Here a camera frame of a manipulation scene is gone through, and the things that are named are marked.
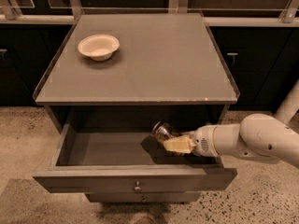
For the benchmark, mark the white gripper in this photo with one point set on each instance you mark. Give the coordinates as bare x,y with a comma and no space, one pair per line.
203,140

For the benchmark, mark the orange soda can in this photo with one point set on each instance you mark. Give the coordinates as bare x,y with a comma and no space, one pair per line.
162,131

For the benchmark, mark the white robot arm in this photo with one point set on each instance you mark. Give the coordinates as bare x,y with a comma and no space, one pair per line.
258,137

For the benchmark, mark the lower grey drawer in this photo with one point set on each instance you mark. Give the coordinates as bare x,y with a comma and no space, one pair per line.
150,197

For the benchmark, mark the metal drawer knob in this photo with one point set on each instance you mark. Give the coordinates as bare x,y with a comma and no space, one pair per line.
137,187

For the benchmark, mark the grey drawer cabinet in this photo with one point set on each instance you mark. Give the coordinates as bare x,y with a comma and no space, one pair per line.
167,68

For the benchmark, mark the open grey top drawer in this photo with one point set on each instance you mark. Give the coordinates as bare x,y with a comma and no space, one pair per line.
93,162

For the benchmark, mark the white paper bowl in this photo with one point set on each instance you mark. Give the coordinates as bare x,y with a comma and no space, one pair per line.
98,47

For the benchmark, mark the metal cabinet handle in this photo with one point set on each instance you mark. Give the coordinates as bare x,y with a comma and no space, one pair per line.
232,57

